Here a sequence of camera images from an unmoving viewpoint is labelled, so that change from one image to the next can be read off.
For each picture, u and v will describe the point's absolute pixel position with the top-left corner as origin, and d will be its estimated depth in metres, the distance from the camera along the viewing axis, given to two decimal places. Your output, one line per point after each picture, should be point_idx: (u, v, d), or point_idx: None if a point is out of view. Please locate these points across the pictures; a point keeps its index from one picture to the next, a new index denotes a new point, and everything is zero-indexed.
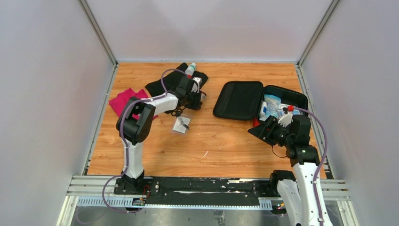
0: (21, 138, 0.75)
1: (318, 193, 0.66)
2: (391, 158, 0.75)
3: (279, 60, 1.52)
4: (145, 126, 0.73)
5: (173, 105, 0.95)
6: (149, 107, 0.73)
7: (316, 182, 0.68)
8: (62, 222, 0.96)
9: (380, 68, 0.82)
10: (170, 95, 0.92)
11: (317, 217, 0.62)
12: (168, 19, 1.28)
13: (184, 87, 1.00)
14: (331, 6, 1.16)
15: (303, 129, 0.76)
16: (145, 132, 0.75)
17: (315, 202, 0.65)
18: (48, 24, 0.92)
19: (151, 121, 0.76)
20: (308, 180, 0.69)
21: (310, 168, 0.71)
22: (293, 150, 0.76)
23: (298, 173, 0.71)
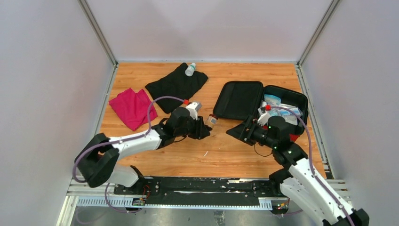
0: (22, 139, 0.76)
1: (323, 182, 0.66)
2: (391, 159, 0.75)
3: (279, 60, 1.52)
4: (100, 173, 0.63)
5: (155, 145, 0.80)
6: (111, 154, 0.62)
7: (316, 174, 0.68)
8: (62, 222, 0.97)
9: (380, 68, 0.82)
10: (153, 135, 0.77)
11: (338, 205, 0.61)
12: (168, 20, 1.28)
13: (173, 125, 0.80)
14: (331, 6, 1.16)
15: (284, 132, 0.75)
16: (103, 176, 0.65)
17: (327, 193, 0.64)
18: (48, 25, 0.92)
19: (112, 167, 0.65)
20: (309, 175, 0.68)
21: (304, 164, 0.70)
22: (281, 155, 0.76)
23: (296, 173, 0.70)
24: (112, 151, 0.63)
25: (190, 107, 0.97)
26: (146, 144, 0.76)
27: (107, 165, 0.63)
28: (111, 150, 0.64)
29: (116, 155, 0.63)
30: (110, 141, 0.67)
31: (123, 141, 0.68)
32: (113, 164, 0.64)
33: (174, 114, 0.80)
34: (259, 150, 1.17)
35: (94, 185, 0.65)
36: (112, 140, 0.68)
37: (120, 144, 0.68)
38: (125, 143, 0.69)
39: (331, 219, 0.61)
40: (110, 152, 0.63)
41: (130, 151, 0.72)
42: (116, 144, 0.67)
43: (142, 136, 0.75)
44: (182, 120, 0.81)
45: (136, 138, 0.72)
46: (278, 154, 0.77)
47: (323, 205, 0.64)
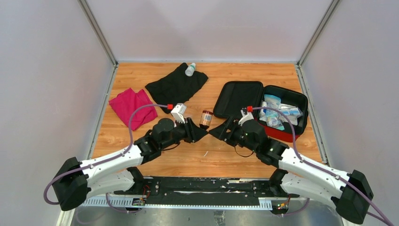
0: (22, 139, 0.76)
1: (313, 163, 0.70)
2: (390, 159, 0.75)
3: (279, 60, 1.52)
4: (71, 199, 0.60)
5: (139, 161, 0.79)
6: (79, 181, 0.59)
7: (304, 158, 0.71)
8: (62, 222, 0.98)
9: (380, 69, 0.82)
10: (133, 154, 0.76)
11: (334, 178, 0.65)
12: (168, 20, 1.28)
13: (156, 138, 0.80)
14: (331, 6, 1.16)
15: (261, 133, 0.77)
16: (76, 200, 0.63)
17: (322, 171, 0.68)
18: (48, 25, 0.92)
19: (84, 193, 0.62)
20: (297, 162, 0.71)
21: (289, 154, 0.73)
22: (266, 156, 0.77)
23: (287, 165, 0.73)
24: (79, 177, 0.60)
25: (174, 112, 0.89)
26: (124, 164, 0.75)
27: (76, 192, 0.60)
28: (80, 178, 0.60)
29: (85, 182, 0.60)
30: (82, 165, 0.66)
31: (93, 165, 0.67)
32: (83, 190, 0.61)
33: (155, 129, 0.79)
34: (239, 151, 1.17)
35: (70, 208, 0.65)
36: (83, 165, 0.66)
37: (91, 168, 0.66)
38: (98, 167, 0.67)
39: (336, 193, 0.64)
40: (79, 180, 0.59)
41: (107, 173, 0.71)
42: (87, 169, 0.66)
43: (119, 156, 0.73)
44: (165, 133, 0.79)
45: (110, 160, 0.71)
46: (263, 156, 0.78)
47: (323, 183, 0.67)
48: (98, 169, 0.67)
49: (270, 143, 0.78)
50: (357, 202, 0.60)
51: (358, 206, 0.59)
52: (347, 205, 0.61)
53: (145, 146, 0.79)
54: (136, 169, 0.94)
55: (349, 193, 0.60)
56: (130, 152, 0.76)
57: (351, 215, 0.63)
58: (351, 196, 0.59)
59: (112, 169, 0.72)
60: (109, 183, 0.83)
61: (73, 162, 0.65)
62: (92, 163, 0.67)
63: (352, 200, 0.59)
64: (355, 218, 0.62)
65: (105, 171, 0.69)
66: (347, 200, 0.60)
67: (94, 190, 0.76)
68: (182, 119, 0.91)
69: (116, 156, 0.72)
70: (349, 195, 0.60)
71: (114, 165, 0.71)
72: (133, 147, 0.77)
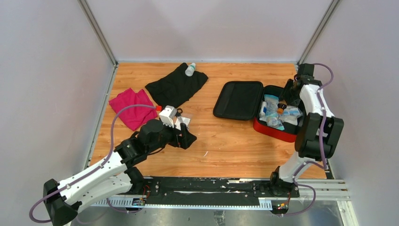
0: (21, 139, 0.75)
1: (322, 97, 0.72)
2: (390, 159, 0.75)
3: (278, 60, 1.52)
4: (59, 218, 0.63)
5: (123, 168, 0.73)
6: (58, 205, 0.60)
7: (320, 92, 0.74)
8: None
9: (380, 68, 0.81)
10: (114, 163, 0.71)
11: (320, 108, 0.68)
12: (168, 20, 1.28)
13: (144, 140, 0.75)
14: (331, 6, 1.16)
15: (308, 66, 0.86)
16: (65, 218, 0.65)
17: (319, 102, 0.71)
18: (48, 24, 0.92)
19: (69, 211, 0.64)
20: (313, 92, 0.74)
21: (315, 87, 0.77)
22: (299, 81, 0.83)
23: (305, 92, 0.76)
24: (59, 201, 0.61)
25: (164, 115, 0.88)
26: (107, 175, 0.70)
27: (60, 213, 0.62)
28: (58, 200, 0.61)
29: (65, 205, 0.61)
30: (59, 186, 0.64)
31: (70, 185, 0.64)
32: (67, 211, 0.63)
33: (142, 130, 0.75)
34: (227, 141, 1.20)
35: (64, 222, 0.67)
36: (60, 186, 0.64)
37: (68, 189, 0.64)
38: (75, 185, 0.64)
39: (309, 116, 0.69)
40: (58, 203, 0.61)
41: (90, 187, 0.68)
42: (64, 190, 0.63)
43: (99, 167, 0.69)
44: (154, 134, 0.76)
45: (88, 175, 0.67)
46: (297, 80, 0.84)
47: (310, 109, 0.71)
48: (76, 187, 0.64)
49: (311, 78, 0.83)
50: (315, 125, 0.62)
51: (310, 130, 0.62)
52: (305, 122, 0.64)
53: (128, 150, 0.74)
54: (135, 170, 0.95)
55: (315, 117, 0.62)
56: (110, 162, 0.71)
57: (299, 139, 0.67)
58: (315, 116, 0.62)
59: (94, 183, 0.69)
60: (105, 189, 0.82)
61: (51, 183, 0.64)
62: (68, 182, 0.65)
63: (309, 117, 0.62)
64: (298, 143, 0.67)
65: (84, 188, 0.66)
66: (307, 117, 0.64)
67: (85, 203, 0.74)
68: (169, 121, 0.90)
69: (95, 169, 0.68)
70: (314, 116, 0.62)
71: (93, 180, 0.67)
72: (114, 156, 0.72)
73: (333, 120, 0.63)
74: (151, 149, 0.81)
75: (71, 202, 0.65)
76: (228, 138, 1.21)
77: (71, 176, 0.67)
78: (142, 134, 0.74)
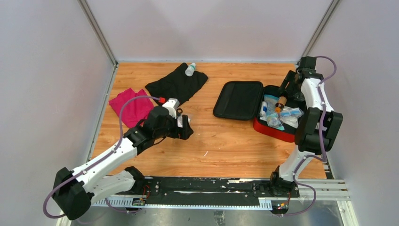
0: (21, 140, 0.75)
1: (322, 92, 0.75)
2: (391, 159, 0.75)
3: (278, 60, 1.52)
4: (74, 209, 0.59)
5: (134, 153, 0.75)
6: (76, 190, 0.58)
7: (321, 86, 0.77)
8: (62, 222, 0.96)
9: (380, 69, 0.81)
10: (124, 147, 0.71)
11: (320, 102, 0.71)
12: (168, 20, 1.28)
13: (151, 124, 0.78)
14: (331, 6, 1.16)
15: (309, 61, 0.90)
16: (81, 207, 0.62)
17: (319, 96, 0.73)
18: (48, 25, 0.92)
19: (86, 199, 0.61)
20: (314, 85, 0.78)
21: (315, 81, 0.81)
22: (300, 75, 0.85)
23: (306, 85, 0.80)
24: (77, 186, 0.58)
25: (168, 106, 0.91)
26: (120, 159, 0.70)
27: (76, 202, 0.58)
28: (76, 186, 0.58)
29: (83, 190, 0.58)
30: (74, 173, 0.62)
31: (86, 170, 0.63)
32: (84, 198, 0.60)
33: (151, 114, 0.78)
34: (227, 141, 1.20)
35: (78, 215, 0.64)
36: (75, 173, 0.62)
37: (84, 174, 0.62)
38: (91, 171, 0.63)
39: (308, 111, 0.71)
40: (76, 189, 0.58)
41: (104, 173, 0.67)
42: (80, 176, 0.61)
43: (112, 153, 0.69)
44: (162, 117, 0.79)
45: (102, 160, 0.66)
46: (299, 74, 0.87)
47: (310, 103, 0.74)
48: (92, 173, 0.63)
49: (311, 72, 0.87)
50: (316, 119, 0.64)
51: (311, 123, 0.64)
52: (306, 115, 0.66)
53: (136, 135, 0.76)
54: (134, 168, 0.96)
55: (316, 111, 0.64)
56: (121, 146, 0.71)
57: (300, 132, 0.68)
58: (316, 110, 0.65)
59: (107, 169, 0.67)
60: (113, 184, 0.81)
61: (64, 173, 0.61)
62: (83, 168, 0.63)
63: (310, 111, 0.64)
64: (298, 136, 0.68)
65: (100, 173, 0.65)
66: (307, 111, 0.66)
67: (97, 194, 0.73)
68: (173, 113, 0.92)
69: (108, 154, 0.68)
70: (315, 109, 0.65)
71: (108, 165, 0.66)
72: (124, 141, 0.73)
73: (332, 114, 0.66)
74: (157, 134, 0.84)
75: (88, 188, 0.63)
76: (228, 138, 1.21)
77: (85, 164, 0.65)
78: (151, 118, 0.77)
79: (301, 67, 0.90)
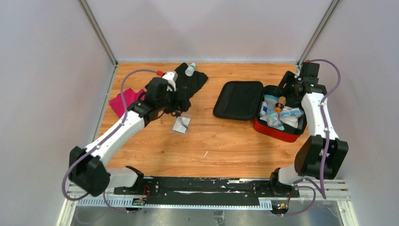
0: (21, 140, 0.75)
1: (325, 112, 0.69)
2: (391, 159, 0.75)
3: (278, 60, 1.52)
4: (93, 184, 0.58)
5: (141, 124, 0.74)
6: (94, 164, 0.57)
7: (323, 105, 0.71)
8: (62, 222, 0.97)
9: (380, 69, 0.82)
10: (131, 118, 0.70)
11: (323, 128, 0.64)
12: (168, 20, 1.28)
13: (153, 94, 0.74)
14: (331, 7, 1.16)
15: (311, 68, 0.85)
16: (100, 183, 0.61)
17: (323, 120, 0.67)
18: (48, 25, 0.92)
19: (104, 173, 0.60)
20: (316, 103, 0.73)
21: (317, 96, 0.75)
22: (302, 86, 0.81)
23: (307, 102, 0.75)
24: (94, 159, 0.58)
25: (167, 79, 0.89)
26: (129, 131, 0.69)
27: (96, 175, 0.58)
28: (93, 160, 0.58)
29: (101, 163, 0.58)
30: (88, 149, 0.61)
31: (99, 145, 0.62)
32: (102, 171, 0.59)
33: (150, 84, 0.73)
34: (227, 141, 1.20)
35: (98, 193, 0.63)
36: (89, 149, 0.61)
37: (98, 149, 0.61)
38: (105, 145, 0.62)
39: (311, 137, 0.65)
40: (94, 163, 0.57)
41: (116, 146, 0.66)
42: (95, 151, 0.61)
43: (120, 125, 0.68)
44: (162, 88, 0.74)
45: (113, 134, 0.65)
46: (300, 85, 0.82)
47: (312, 127, 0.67)
48: (106, 147, 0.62)
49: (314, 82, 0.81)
50: (318, 150, 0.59)
51: (313, 153, 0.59)
52: (307, 144, 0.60)
53: (139, 107, 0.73)
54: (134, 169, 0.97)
55: (319, 141, 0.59)
56: (128, 119, 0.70)
57: (301, 159, 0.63)
58: (318, 139, 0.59)
59: (118, 142, 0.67)
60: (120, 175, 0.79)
61: (76, 151, 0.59)
62: (95, 142, 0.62)
63: (311, 141, 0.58)
64: (299, 164, 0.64)
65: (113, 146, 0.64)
66: (308, 140, 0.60)
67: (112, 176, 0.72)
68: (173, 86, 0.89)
69: (117, 127, 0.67)
70: (317, 139, 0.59)
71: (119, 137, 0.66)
72: (129, 114, 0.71)
73: (337, 142, 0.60)
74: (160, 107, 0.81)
75: (105, 162, 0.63)
76: (228, 138, 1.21)
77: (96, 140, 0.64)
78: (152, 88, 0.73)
79: (303, 76, 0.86)
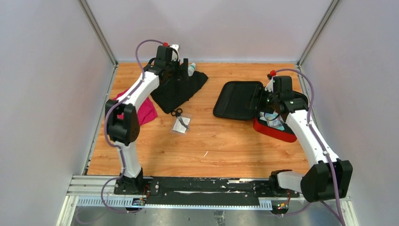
0: (20, 140, 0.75)
1: (317, 133, 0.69)
2: (391, 158, 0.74)
3: (278, 60, 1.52)
4: (131, 127, 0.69)
5: (156, 83, 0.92)
6: (129, 109, 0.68)
7: (312, 124, 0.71)
8: (62, 222, 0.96)
9: (380, 69, 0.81)
10: (148, 77, 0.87)
11: (322, 152, 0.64)
12: (168, 20, 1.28)
13: (162, 58, 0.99)
14: (331, 7, 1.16)
15: (285, 82, 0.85)
16: (135, 130, 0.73)
17: (317, 142, 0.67)
18: (48, 24, 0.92)
19: (136, 119, 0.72)
20: (304, 123, 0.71)
21: (302, 114, 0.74)
22: (283, 105, 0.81)
23: (294, 124, 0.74)
24: (130, 105, 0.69)
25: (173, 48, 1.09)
26: (148, 87, 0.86)
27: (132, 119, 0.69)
28: (128, 106, 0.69)
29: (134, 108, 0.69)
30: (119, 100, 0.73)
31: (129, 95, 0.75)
32: (136, 116, 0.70)
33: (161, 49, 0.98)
34: (227, 141, 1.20)
35: (132, 141, 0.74)
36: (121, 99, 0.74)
37: (129, 99, 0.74)
38: (133, 96, 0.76)
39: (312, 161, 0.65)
40: (128, 108, 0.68)
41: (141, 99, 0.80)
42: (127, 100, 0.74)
43: (141, 82, 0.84)
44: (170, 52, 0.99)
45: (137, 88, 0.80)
46: (280, 104, 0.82)
47: (309, 151, 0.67)
48: (134, 97, 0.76)
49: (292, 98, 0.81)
50: (325, 178, 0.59)
51: (321, 181, 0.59)
52: (312, 173, 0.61)
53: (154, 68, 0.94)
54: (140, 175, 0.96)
55: (323, 168, 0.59)
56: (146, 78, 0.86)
57: (308, 186, 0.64)
58: (323, 168, 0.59)
59: (142, 95, 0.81)
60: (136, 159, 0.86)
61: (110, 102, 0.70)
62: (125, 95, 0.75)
63: (317, 171, 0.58)
64: (307, 190, 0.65)
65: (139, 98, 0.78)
66: (314, 169, 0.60)
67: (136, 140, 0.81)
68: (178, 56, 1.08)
69: (139, 84, 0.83)
70: (322, 167, 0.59)
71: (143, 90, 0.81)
72: (147, 74, 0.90)
73: (340, 164, 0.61)
74: (170, 70, 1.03)
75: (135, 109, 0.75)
76: (228, 138, 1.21)
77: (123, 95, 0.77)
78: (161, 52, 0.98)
79: (278, 91, 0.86)
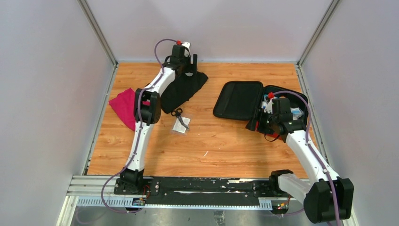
0: (19, 140, 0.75)
1: (316, 152, 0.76)
2: (391, 158, 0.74)
3: (279, 60, 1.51)
4: (155, 111, 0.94)
5: (173, 76, 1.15)
6: (155, 96, 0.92)
7: (310, 143, 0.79)
8: (62, 222, 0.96)
9: (380, 69, 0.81)
10: (166, 71, 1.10)
11: (322, 170, 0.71)
12: (168, 20, 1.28)
13: (177, 55, 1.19)
14: (331, 6, 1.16)
15: (283, 104, 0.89)
16: (157, 112, 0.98)
17: (317, 160, 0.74)
18: (48, 24, 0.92)
19: (159, 104, 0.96)
20: (303, 142, 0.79)
21: (300, 134, 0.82)
22: (282, 125, 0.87)
23: (294, 143, 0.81)
24: (155, 92, 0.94)
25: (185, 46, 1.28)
26: (168, 79, 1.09)
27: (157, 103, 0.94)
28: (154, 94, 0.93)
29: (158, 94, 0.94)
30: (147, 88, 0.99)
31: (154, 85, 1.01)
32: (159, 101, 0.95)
33: (175, 48, 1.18)
34: (227, 141, 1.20)
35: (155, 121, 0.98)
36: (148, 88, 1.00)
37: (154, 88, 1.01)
38: (156, 86, 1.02)
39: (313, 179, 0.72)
40: (154, 95, 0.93)
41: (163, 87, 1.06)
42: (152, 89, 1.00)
43: (162, 75, 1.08)
44: (181, 50, 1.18)
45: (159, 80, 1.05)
46: (279, 125, 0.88)
47: (310, 169, 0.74)
48: (157, 87, 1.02)
49: (289, 118, 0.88)
50: (326, 196, 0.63)
51: (322, 198, 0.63)
52: (314, 192, 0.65)
53: (170, 64, 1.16)
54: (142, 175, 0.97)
55: (323, 186, 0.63)
56: (166, 72, 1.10)
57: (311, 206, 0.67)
58: (323, 186, 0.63)
59: (163, 85, 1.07)
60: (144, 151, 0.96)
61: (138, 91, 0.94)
62: (151, 85, 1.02)
63: (317, 188, 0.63)
64: (310, 209, 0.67)
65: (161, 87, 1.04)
66: (315, 187, 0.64)
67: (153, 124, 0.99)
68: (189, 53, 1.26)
69: (160, 77, 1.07)
70: (322, 186, 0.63)
71: (163, 81, 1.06)
72: (166, 69, 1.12)
73: (340, 181, 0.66)
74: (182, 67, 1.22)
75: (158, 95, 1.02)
76: (228, 137, 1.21)
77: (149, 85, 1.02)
78: (175, 51, 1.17)
79: (277, 113, 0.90)
